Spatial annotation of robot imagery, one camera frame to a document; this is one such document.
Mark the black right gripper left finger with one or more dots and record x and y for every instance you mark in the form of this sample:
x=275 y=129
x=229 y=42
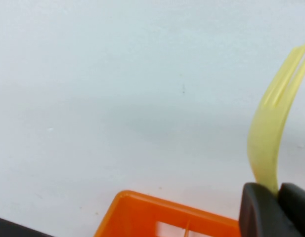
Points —
x=261 y=214

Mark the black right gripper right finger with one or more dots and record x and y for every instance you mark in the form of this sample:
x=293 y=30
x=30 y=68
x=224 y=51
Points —
x=300 y=209

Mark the yellow plastic fork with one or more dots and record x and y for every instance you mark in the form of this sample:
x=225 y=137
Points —
x=266 y=148

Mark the orange plastic cutlery holder crate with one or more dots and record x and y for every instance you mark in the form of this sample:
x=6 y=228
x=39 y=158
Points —
x=132 y=217

